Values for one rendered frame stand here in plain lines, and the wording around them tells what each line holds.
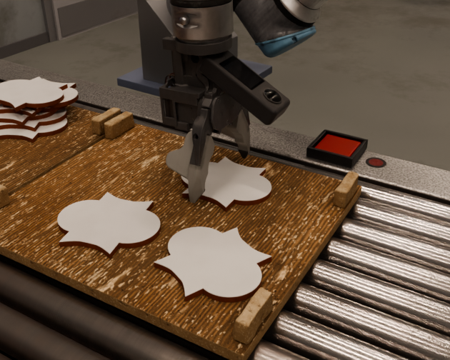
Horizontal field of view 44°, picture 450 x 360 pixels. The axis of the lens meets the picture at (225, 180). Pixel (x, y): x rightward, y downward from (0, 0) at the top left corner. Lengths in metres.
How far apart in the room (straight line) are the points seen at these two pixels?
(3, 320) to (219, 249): 0.24
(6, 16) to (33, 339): 3.86
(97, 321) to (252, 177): 0.31
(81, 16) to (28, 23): 0.49
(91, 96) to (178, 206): 0.47
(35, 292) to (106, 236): 0.10
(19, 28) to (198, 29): 3.82
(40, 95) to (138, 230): 0.38
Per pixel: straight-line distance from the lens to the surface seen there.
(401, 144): 3.03
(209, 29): 0.68
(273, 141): 0.96
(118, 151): 0.89
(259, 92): 0.69
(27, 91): 1.02
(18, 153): 0.93
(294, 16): 1.13
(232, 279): 0.62
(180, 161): 0.73
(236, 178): 0.79
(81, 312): 0.64
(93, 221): 0.72
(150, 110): 1.07
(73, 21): 4.72
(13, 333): 0.64
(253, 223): 0.72
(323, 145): 0.92
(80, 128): 0.98
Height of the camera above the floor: 1.36
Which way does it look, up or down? 32 degrees down
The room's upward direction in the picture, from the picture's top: straight up
